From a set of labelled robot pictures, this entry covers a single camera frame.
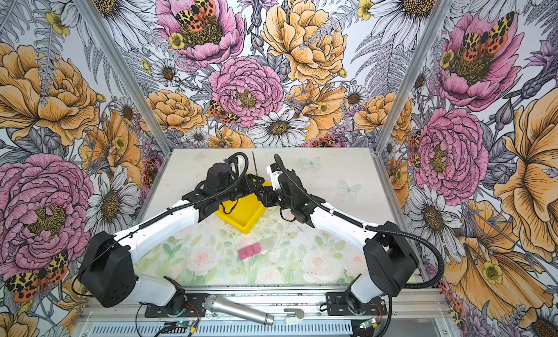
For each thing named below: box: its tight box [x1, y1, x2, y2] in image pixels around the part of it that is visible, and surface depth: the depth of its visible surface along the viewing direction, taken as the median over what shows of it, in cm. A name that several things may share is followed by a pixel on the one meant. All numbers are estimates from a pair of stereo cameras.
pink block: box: [237, 242, 262, 261], surface depth 87 cm
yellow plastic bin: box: [215, 180, 273, 234], surface depth 84 cm
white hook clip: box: [284, 307, 305, 325], surface depth 72 cm
